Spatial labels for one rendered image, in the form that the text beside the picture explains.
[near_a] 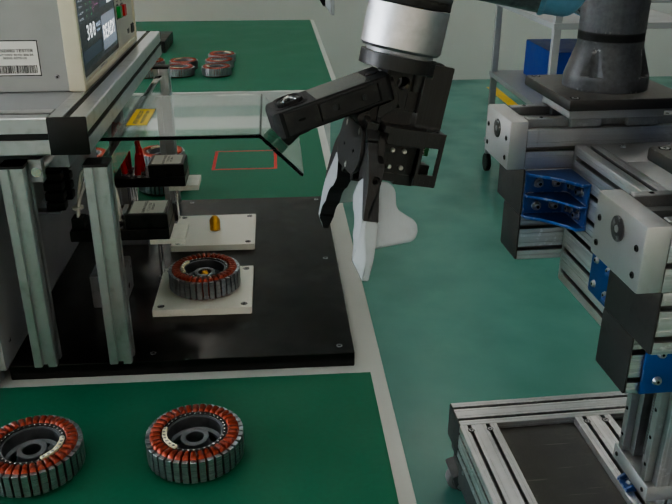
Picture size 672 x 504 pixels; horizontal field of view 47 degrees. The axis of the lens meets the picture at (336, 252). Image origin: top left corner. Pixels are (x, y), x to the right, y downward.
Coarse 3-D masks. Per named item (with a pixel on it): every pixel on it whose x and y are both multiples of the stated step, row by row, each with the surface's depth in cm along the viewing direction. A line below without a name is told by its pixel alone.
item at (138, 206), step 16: (128, 208) 117; (144, 208) 117; (160, 208) 117; (128, 224) 116; (144, 224) 116; (160, 224) 116; (176, 224) 122; (80, 240) 116; (160, 240) 117; (176, 240) 117
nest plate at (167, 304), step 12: (168, 276) 128; (240, 276) 128; (252, 276) 128; (168, 288) 124; (240, 288) 124; (252, 288) 124; (156, 300) 120; (168, 300) 120; (180, 300) 120; (192, 300) 120; (204, 300) 120; (216, 300) 120; (228, 300) 120; (240, 300) 120; (252, 300) 122; (156, 312) 117; (168, 312) 117; (180, 312) 117; (192, 312) 118; (204, 312) 118; (216, 312) 118; (228, 312) 118; (240, 312) 118
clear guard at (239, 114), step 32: (160, 96) 122; (192, 96) 122; (224, 96) 122; (256, 96) 122; (128, 128) 104; (160, 128) 104; (192, 128) 104; (224, 128) 104; (256, 128) 104; (288, 160) 104
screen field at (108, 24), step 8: (112, 8) 121; (104, 16) 115; (112, 16) 121; (104, 24) 115; (112, 24) 121; (104, 32) 115; (112, 32) 121; (104, 40) 115; (112, 40) 120; (104, 48) 115
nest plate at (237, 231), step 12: (180, 216) 152; (192, 216) 152; (204, 216) 152; (228, 216) 152; (240, 216) 152; (252, 216) 152; (192, 228) 147; (204, 228) 147; (228, 228) 147; (240, 228) 147; (252, 228) 147; (192, 240) 141; (204, 240) 141; (216, 240) 141; (228, 240) 141; (240, 240) 141; (252, 240) 141
